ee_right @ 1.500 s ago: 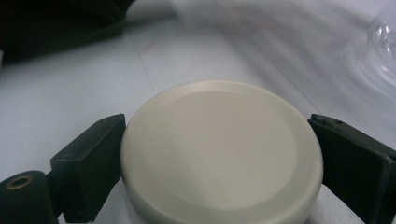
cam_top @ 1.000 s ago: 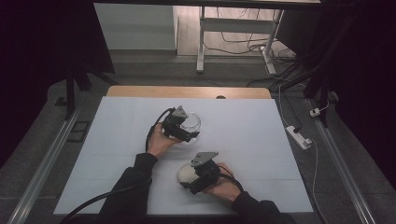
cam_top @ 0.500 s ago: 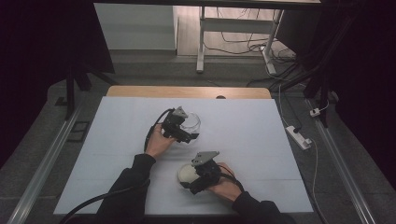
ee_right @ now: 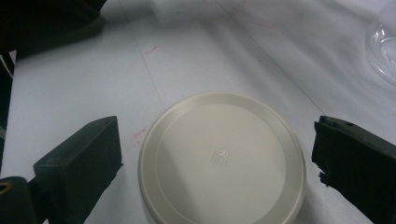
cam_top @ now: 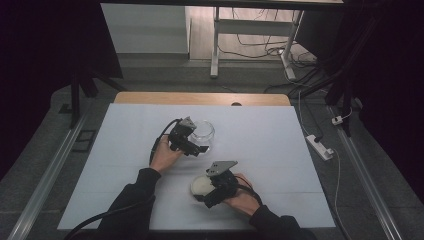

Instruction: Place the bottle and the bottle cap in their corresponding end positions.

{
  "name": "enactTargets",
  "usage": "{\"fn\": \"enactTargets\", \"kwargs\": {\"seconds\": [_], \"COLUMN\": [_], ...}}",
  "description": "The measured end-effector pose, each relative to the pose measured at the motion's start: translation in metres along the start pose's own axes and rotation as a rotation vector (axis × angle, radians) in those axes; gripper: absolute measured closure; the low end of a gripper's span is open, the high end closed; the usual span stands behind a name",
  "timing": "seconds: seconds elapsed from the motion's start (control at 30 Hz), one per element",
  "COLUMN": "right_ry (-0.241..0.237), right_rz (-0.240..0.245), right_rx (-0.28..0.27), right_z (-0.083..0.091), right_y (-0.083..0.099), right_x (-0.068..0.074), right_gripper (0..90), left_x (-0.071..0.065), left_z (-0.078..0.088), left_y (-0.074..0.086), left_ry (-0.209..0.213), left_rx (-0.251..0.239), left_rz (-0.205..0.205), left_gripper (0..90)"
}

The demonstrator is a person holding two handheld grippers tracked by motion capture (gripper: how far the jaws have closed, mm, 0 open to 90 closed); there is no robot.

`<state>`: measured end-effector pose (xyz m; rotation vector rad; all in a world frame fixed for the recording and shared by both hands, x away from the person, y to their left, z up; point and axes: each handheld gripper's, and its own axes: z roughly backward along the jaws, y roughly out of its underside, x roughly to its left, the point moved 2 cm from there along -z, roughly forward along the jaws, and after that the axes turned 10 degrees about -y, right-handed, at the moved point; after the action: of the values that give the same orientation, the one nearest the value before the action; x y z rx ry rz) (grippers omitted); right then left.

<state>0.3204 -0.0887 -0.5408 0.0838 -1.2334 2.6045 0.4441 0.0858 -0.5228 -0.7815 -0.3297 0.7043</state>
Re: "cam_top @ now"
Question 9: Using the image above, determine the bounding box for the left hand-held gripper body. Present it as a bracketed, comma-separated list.
[168, 116, 201, 157]

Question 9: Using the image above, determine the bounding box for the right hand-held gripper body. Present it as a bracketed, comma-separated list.
[203, 160, 240, 209]

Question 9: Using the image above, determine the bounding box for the white round lid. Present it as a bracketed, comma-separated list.
[190, 175, 217, 201]

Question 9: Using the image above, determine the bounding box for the clear glass bowl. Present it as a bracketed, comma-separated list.
[189, 119, 216, 154]

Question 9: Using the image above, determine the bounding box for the person's right hand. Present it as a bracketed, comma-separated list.
[223, 172, 263, 218]

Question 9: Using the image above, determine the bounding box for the person's left hand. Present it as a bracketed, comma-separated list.
[149, 135, 185, 175]

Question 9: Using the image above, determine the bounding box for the wooden table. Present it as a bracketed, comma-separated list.
[113, 91, 292, 107]

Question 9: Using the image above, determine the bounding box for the white table mat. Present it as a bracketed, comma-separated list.
[56, 102, 336, 231]

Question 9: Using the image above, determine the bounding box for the white power strip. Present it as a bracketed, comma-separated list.
[305, 133, 335, 162]

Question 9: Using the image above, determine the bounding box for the black metal stand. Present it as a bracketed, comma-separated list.
[293, 16, 379, 138]
[67, 64, 128, 130]

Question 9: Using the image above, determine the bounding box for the black curtain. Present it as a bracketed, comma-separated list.
[0, 0, 124, 183]
[343, 0, 424, 203]

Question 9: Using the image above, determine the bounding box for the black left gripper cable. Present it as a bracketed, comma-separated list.
[64, 117, 183, 240]

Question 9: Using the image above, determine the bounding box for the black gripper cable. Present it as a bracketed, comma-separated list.
[233, 175, 264, 206]
[64, 117, 183, 240]

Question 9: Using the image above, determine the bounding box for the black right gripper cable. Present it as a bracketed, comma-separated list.
[233, 175, 264, 206]

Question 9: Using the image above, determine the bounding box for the white power cable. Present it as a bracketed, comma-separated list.
[297, 89, 343, 218]

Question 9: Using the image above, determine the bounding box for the tangle of black floor cables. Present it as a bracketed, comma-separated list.
[218, 9, 323, 98]

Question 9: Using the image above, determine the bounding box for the white desk frame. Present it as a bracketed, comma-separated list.
[209, 6, 305, 81]

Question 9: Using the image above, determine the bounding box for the aluminium floor rail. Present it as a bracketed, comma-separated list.
[327, 105, 405, 240]
[6, 109, 92, 240]

